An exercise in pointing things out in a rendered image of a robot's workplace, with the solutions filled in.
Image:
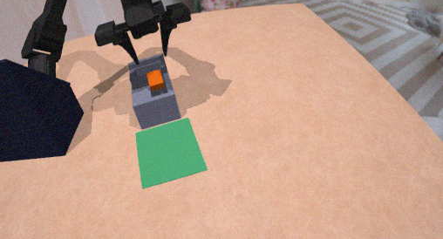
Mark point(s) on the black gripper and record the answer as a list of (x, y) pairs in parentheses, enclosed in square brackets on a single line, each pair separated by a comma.
[(117, 34)]

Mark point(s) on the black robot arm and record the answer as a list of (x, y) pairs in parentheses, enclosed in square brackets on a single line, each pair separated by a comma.
[(48, 31)]

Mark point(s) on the orange block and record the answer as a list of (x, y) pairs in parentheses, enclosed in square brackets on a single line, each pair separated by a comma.
[(155, 80)]

